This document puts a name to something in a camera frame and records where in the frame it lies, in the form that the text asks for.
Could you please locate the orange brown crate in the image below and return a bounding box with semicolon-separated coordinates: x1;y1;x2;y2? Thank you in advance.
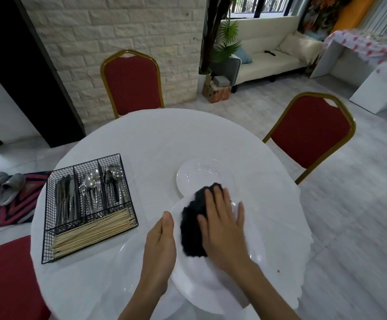
207;84;232;104

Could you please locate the bundle of wooden chopsticks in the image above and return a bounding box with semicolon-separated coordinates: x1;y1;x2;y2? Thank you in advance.
52;209;137;260

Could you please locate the cream sofa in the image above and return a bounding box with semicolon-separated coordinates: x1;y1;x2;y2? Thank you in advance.
218;16;324;92

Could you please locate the pink striped rug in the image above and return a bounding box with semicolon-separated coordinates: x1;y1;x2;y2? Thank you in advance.
0;171;52;231

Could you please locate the colourful fabric heap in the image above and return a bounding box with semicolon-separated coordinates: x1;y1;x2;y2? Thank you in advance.
297;0;381;36

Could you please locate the person's left hand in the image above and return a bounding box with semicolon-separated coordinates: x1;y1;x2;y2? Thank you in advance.
137;211;177;299

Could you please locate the black cleaning cloth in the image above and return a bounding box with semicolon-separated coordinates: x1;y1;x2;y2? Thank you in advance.
180;182;227;259

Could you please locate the blue cushion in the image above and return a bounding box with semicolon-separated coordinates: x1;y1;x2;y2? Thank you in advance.
235;45;253;65

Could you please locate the white plate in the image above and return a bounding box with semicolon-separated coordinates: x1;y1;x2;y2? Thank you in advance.
176;158;229;199
117;226;184;320
169;192;268;316

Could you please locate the person's right hand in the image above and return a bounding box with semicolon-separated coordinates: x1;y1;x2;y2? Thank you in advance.
197;184;258;279

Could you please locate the floral tablecloth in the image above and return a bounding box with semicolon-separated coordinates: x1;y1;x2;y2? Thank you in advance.
323;29;387;84

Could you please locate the potted palm in white pot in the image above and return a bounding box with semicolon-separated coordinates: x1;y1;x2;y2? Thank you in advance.
198;0;242;94

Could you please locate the red gold banquet chair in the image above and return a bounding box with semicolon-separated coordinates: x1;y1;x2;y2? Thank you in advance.
0;235;52;320
100;49;165;120
262;92;357;185

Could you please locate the black wire cutlery basket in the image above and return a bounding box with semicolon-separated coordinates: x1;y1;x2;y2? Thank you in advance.
41;153;139;265

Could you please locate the dark framed window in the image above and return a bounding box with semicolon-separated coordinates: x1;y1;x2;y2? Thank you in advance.
228;0;306;20

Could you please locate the white side table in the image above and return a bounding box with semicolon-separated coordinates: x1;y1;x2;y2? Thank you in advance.
310;40;387;114

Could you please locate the white round tablecloth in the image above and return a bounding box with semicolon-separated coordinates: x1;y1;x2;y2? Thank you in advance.
30;108;314;320

